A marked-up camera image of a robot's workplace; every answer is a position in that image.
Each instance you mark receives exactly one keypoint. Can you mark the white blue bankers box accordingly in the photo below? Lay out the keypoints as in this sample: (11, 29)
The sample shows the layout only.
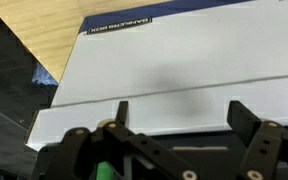
(184, 66)

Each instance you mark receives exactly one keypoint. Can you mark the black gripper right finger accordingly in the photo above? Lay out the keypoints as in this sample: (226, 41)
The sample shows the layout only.
(264, 143)

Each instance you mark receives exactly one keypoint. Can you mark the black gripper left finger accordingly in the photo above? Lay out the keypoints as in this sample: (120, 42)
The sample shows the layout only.
(84, 150)

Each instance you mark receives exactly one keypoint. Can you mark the blue printed carton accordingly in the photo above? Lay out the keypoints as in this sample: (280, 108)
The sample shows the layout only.
(44, 75)

